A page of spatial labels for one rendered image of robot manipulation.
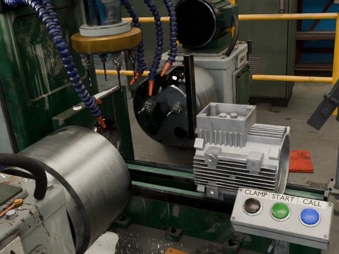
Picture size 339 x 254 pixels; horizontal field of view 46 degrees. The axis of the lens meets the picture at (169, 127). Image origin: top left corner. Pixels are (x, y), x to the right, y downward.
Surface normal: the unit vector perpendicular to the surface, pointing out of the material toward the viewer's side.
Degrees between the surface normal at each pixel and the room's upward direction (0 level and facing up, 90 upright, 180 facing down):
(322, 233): 32
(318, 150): 0
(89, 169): 51
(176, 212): 90
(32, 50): 90
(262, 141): 88
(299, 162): 2
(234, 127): 90
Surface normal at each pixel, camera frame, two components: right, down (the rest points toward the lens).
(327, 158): -0.08, -0.92
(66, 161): 0.40, -0.73
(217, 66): -0.43, 0.38
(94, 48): -0.22, 0.39
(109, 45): 0.18, 0.36
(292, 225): -0.30, -0.58
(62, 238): 0.90, 0.09
